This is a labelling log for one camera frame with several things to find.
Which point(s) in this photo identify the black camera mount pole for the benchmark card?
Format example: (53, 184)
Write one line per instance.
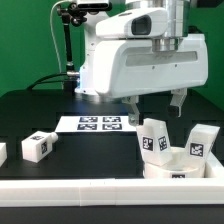
(71, 15)

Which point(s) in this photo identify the white block at left edge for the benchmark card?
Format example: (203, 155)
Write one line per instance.
(3, 153)

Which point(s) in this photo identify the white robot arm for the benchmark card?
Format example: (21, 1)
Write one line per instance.
(95, 13)

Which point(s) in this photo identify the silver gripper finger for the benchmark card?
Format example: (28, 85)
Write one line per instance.
(178, 98)
(130, 104)

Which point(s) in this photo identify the white marker sheet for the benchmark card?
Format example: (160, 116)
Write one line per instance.
(72, 124)

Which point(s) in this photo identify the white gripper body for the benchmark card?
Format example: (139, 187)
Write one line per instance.
(148, 50)

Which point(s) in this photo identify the white L-shaped fence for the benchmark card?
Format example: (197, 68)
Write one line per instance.
(115, 192)

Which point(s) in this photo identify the white round stool seat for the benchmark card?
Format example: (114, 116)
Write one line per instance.
(174, 168)

